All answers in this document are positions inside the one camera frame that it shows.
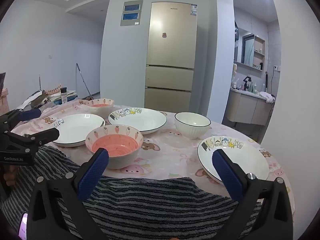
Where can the spice bottle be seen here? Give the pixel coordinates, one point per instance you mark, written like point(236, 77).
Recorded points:
point(64, 95)

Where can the cardboard box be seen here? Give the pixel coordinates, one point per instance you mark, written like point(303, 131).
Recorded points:
point(3, 102)

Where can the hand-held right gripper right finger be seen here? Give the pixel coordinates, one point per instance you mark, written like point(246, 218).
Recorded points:
point(228, 177)

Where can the gold refrigerator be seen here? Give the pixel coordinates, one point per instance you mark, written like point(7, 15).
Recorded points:
point(170, 55)

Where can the pink toothed rack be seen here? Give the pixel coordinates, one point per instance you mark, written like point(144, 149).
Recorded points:
point(53, 90)

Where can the bathroom vanity cabinet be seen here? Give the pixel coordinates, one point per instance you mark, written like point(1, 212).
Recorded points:
point(247, 110)

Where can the black faucet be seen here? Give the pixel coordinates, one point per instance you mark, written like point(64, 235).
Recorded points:
point(247, 82)

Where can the grey wall panel box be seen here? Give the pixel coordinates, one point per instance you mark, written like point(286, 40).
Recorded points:
point(131, 13)

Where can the pink carrot print bowl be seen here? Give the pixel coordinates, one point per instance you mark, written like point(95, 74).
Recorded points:
point(100, 107)
point(117, 145)

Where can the pink printed tablecloth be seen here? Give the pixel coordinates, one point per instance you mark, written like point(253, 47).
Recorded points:
point(170, 155)

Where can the white ribbed bowl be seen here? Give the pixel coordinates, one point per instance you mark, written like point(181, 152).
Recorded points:
point(192, 130)

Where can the grey striped towel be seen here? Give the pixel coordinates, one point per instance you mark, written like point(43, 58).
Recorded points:
point(150, 205)

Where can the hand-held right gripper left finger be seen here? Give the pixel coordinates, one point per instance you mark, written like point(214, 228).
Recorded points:
point(93, 176)

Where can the person's left hand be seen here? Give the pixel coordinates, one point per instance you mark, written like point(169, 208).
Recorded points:
point(10, 176)

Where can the fridge energy label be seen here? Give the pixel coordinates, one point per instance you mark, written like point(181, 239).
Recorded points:
point(193, 9)

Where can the white cartoon print plate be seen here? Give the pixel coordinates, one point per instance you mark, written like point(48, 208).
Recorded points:
point(250, 157)
point(140, 122)
point(80, 127)

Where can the bathroom mirror cabinet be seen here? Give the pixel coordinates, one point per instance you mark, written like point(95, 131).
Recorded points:
point(252, 47)

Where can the blue box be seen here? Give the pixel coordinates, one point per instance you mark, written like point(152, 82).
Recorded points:
point(62, 101)

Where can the smartphone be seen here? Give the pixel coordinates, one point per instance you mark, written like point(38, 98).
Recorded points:
point(23, 226)

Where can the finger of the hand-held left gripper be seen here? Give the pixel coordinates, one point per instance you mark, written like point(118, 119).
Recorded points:
point(42, 136)
point(30, 115)

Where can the white towel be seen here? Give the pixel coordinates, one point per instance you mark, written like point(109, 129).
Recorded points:
point(267, 97)

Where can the mop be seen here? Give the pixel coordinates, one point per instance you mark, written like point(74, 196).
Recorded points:
point(83, 82)

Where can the green bottle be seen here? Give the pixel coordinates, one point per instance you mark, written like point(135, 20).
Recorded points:
point(253, 88)

